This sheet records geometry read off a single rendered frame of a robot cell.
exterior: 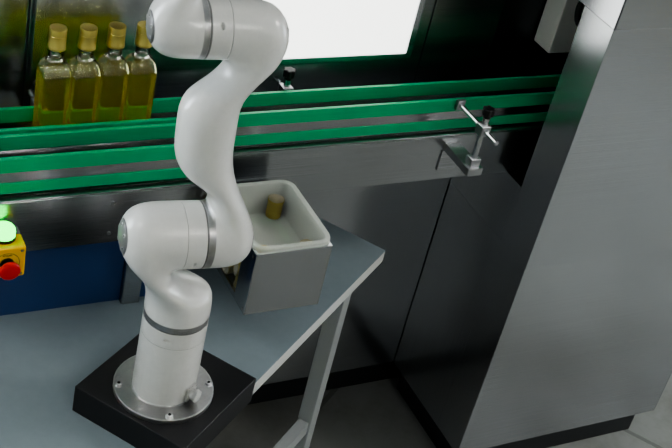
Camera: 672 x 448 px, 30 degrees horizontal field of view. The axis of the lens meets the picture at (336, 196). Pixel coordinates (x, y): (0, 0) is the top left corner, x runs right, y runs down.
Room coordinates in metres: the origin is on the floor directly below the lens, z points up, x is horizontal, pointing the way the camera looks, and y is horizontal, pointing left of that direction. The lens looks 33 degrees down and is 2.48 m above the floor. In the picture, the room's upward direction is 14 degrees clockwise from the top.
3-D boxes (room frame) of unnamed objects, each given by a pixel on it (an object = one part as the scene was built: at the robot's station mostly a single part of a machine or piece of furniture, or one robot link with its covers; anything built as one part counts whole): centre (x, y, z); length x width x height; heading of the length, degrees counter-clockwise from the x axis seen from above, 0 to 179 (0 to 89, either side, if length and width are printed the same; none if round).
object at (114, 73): (2.13, 0.49, 1.16); 0.06 x 0.06 x 0.21; 33
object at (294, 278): (2.13, 0.13, 0.92); 0.27 x 0.17 x 0.15; 34
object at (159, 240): (1.73, 0.26, 1.12); 0.19 x 0.12 x 0.24; 117
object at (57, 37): (2.07, 0.58, 1.31); 0.04 x 0.04 x 0.04
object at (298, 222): (2.11, 0.11, 0.97); 0.22 x 0.17 x 0.09; 34
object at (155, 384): (1.74, 0.23, 0.90); 0.19 x 0.19 x 0.18
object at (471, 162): (2.48, -0.27, 1.07); 0.17 x 0.05 x 0.23; 34
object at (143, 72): (2.17, 0.44, 1.16); 0.06 x 0.06 x 0.21; 33
